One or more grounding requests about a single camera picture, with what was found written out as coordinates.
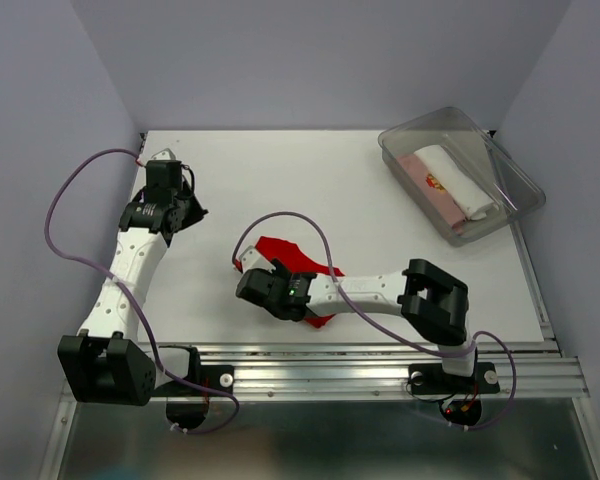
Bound clear plastic bin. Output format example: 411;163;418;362
378;107;546;247

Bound rolled pink t-shirt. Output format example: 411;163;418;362
397;154;466;232

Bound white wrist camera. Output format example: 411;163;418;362
237;245;274;274
137;148;176;164

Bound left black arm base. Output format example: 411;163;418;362
152;345;235;398

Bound aluminium mounting rail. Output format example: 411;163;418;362
59;341;589;402

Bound red t-shirt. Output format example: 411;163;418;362
232;236;334;329

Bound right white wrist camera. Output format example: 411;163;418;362
237;245;274;274

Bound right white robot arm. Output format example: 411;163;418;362
236;259;476;390

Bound rolled white t-shirt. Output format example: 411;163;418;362
415;145;496;221

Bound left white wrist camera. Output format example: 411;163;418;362
137;148;176;164

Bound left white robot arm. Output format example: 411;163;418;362
57;151;207;406

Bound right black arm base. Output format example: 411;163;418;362
407;362;501;397

